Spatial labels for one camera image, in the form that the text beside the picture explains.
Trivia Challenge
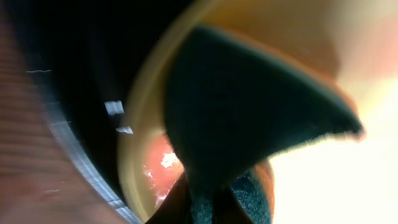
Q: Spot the green sponge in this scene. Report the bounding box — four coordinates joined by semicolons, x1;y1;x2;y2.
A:
164;26;364;223

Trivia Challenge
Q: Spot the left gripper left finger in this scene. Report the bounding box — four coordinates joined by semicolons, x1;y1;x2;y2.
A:
145;173;192;224

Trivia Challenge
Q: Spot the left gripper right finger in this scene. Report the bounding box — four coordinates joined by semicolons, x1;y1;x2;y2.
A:
213;188;253;224

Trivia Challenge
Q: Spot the yellow plate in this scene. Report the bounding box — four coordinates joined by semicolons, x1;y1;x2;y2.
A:
118;0;397;223

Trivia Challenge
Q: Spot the black round tray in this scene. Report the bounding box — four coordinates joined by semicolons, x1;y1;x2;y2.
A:
4;0;190;223

